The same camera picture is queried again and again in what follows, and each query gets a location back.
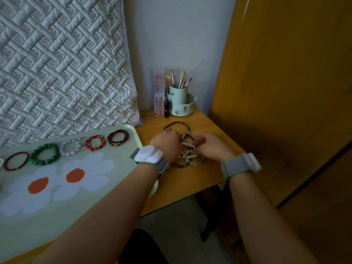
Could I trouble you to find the person's left hand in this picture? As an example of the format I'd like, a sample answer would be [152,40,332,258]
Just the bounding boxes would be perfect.
[150,128,183,164]

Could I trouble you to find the person's right hand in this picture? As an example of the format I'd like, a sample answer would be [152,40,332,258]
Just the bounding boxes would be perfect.
[194,132,239,163]

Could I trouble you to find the person's right forearm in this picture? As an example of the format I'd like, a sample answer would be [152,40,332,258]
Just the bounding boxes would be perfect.
[228,172,320,264]

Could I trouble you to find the person's left forearm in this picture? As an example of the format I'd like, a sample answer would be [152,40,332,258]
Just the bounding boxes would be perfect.
[32,162,160,264]

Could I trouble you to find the mint green brush holder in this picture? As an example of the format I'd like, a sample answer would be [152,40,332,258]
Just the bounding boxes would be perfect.
[166,85,196,117]

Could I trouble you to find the pink lip gloss tube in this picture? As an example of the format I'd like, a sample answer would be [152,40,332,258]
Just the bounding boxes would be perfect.
[156,97,167,116]

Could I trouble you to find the white grey left wrist tracker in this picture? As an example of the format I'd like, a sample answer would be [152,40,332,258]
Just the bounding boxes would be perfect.
[130,145,170,179]

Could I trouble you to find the white grey wrist tracker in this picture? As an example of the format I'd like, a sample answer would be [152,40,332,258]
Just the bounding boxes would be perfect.
[130,145,170,179]
[221,152,262,181]

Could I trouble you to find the white grey right wrist tracker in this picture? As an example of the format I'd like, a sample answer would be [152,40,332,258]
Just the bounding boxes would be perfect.
[221,152,262,181]

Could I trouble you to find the pink cosmetic box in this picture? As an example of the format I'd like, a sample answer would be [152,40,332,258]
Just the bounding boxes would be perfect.
[153,69,166,113]

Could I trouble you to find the thin metal makeup tool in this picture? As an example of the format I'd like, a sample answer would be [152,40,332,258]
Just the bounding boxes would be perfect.
[184,60,204,88]

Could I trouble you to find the black table leg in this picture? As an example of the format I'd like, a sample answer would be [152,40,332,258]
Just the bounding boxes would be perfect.
[194,182,231,242]

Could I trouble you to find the yellow wooden wardrobe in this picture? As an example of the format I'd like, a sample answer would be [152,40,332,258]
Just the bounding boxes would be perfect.
[208,0,352,264]

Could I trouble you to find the person's black trousers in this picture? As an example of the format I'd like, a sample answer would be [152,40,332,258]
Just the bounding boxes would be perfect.
[118,229,169,264]

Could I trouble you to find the green tray with white flowers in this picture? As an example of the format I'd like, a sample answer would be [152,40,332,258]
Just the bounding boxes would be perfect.
[0,124,159,263]

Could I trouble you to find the grey quilted pillow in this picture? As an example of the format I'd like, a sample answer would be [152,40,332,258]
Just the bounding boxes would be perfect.
[0,0,143,149]

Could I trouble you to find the brown bead bracelet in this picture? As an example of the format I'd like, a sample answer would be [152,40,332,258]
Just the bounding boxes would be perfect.
[163,121,191,133]

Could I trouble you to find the pile of beaded bracelets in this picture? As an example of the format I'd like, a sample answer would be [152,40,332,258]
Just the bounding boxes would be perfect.
[170,131,208,168]

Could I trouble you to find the dark maroon double bracelet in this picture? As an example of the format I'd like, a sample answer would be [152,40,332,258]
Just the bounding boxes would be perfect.
[107,130,130,147]

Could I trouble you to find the red and black bracelet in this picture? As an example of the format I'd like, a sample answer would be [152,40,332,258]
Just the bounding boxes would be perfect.
[84,135,107,152]

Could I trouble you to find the white bead bracelet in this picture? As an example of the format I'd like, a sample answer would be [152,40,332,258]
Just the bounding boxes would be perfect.
[60,138,84,157]

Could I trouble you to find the green bead bracelet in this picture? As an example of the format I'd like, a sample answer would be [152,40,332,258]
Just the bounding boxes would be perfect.
[29,143,61,166]

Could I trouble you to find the thin dark red bracelet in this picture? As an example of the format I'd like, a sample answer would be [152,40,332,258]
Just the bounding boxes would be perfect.
[3,151,30,171]

